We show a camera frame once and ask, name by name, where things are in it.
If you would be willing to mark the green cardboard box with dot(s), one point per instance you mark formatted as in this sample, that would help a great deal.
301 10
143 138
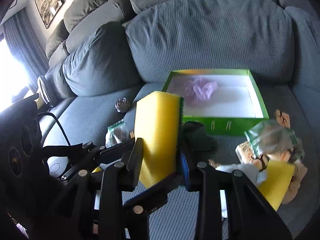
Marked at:
235 107

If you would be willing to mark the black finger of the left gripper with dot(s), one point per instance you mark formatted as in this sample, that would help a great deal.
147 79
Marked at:
110 152
156 196

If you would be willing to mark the dark green scrunchie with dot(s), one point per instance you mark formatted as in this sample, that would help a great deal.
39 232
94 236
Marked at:
200 145

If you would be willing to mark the grey sofa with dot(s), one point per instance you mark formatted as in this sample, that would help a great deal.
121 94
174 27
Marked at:
277 40

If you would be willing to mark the green zip bag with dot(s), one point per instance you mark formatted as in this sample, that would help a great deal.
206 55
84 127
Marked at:
271 139
116 134

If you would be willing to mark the framed landscape picture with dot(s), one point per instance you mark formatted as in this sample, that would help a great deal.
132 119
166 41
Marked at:
47 10

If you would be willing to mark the purple checked scrunchie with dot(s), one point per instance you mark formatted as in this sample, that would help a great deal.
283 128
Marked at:
197 91

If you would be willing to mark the yellow sponge large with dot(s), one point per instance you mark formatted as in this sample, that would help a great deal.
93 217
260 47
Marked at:
157 122

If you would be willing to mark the beige hair claw clip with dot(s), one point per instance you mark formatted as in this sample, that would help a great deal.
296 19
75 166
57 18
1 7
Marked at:
298 175

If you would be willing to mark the grey curtain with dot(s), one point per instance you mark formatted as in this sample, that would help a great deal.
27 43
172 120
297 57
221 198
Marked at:
24 47

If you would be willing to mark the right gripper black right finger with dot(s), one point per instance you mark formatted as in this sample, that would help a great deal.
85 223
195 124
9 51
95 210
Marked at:
183 168

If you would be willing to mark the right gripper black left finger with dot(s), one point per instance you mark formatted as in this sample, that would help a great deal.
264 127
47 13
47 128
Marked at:
133 165

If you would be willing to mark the steel wool scrubber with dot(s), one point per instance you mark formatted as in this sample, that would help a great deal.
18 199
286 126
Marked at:
123 105

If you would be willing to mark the tree print tissue pack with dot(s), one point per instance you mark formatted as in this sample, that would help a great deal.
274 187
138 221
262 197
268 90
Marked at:
282 118

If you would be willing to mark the green zip bag left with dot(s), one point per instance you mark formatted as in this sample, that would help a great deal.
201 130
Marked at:
116 134

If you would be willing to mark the green zip bag right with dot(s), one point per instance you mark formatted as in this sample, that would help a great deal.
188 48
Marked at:
271 139

